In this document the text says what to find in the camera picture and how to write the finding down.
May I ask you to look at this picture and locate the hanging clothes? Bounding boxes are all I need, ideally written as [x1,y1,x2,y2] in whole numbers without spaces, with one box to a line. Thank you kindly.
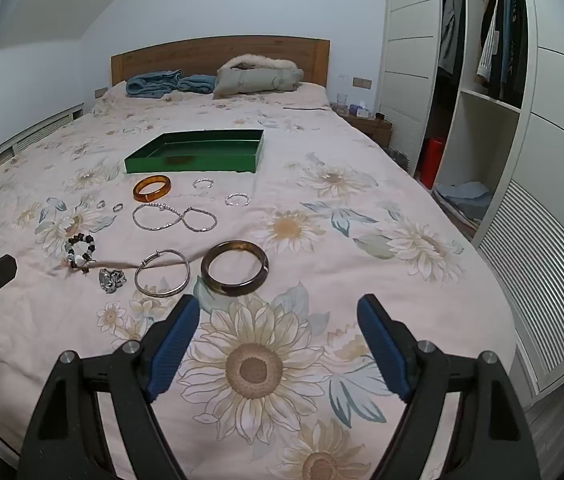
[437,0,529,109]

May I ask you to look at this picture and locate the chunky silver jewelry piece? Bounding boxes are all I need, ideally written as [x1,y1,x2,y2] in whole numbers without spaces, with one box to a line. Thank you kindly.
[99,268,128,295]

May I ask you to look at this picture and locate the dark tortoiseshell bangle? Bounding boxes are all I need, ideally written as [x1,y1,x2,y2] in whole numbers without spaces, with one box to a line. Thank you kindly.
[200,240,270,298]

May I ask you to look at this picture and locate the blue blanket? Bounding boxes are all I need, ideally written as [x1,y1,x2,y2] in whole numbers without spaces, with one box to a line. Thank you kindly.
[125,68,218,99]

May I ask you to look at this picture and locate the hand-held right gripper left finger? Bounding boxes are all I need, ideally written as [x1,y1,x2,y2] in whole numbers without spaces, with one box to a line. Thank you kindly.
[17,294,202,480]

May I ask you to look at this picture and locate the folded blue clothes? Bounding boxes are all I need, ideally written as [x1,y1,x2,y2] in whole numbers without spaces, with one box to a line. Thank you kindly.
[432,180,494,222]

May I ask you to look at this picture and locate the white wardrobe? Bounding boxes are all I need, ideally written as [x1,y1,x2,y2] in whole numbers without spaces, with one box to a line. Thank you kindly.
[375,0,564,397]

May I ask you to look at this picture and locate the black and white beaded bracelet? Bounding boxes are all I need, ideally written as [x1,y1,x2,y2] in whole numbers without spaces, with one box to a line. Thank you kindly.
[64,233,98,275]

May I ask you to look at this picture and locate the wire mesh trash bin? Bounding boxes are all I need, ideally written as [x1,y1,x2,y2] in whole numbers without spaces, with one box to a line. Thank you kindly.
[386,147,410,174]

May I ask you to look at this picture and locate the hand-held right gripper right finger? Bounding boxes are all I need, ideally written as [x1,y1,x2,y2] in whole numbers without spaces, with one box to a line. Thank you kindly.
[356,293,543,480]

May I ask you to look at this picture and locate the amber translucent bangle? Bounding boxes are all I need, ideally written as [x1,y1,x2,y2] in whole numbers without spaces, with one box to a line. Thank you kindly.
[133,175,172,204]

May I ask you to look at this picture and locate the thin silver bangle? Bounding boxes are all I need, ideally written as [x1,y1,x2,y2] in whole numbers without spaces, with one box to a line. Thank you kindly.
[134,249,192,297]

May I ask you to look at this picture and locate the green rectangular tray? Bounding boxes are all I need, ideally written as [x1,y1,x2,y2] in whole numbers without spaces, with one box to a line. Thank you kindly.
[124,129,266,176]

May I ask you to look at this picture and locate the silver chain bracelet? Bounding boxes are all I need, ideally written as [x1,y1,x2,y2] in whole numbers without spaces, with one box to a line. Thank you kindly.
[180,206,218,234]
[132,203,183,232]

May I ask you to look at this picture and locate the grey coat with fur hood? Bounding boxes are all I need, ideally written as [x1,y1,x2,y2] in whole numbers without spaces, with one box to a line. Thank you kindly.
[212,55,305,100]

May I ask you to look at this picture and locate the red box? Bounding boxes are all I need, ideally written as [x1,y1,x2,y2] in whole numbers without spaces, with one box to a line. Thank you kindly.
[419,137,447,190]

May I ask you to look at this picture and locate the white radiator cover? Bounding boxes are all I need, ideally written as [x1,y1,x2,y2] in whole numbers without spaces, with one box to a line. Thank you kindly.
[0,102,86,187]

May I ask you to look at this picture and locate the wooden headboard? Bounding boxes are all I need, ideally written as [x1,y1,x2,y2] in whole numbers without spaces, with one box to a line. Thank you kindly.
[110,36,331,89]

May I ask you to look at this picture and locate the wooden nightstand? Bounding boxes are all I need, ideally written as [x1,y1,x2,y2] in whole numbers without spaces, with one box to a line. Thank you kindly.
[341,110,394,147]

